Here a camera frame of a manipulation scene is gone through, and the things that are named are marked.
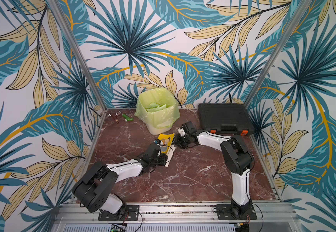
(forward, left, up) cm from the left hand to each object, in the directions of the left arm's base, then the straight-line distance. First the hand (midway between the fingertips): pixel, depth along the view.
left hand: (165, 158), depth 89 cm
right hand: (+11, -4, 0) cm, 12 cm away
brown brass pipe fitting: (+31, +38, -2) cm, 49 cm away
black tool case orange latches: (+30, -43, +4) cm, 53 cm away
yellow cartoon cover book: (+7, -1, +1) cm, 7 cm away
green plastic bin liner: (+32, +6, +13) cm, 35 cm away
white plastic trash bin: (+20, +8, +1) cm, 22 cm away
